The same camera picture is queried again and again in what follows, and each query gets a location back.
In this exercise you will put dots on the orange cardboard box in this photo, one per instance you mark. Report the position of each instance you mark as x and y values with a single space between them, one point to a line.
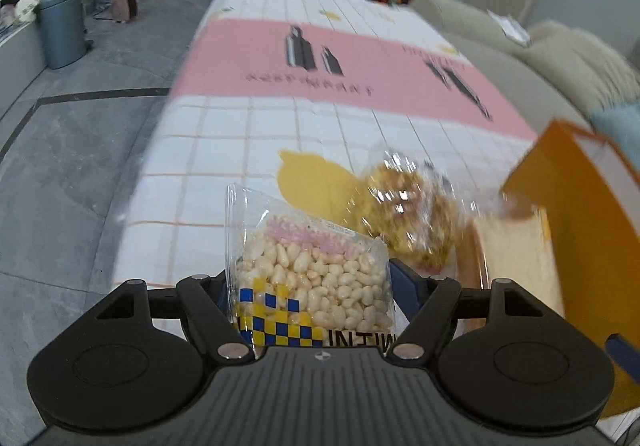
575 226

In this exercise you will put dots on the light blue cushion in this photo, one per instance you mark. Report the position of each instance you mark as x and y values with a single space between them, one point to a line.
620 126

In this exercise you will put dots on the sliced bread packet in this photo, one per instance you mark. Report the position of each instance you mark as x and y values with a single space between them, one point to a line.
515 256

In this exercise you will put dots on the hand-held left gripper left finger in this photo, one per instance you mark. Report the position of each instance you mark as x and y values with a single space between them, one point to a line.
215 308

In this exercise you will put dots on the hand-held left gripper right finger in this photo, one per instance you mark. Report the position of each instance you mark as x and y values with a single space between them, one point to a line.
407 288

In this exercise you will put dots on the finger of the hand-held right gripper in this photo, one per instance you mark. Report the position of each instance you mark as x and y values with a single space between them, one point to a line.
625 351

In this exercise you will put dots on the beige sofa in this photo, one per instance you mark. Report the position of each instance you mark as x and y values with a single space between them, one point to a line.
500 46

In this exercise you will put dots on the grey trash can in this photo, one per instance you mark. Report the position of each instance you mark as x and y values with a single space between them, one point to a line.
62 31

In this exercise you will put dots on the white paper leaflet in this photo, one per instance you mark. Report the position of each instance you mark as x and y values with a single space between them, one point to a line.
510 28

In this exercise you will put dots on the pink and white checked tablecloth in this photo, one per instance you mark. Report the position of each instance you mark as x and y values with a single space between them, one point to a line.
250 126

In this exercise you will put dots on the pink space heater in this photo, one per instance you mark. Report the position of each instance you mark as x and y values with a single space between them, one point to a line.
125 5

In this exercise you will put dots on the beige cushion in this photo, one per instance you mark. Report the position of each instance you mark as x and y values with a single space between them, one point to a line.
590 66

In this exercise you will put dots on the yellow crumbly snack packet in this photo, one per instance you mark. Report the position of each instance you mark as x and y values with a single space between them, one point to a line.
405 211

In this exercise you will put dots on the puffed rice snack packet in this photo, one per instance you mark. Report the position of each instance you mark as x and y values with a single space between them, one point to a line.
310 276

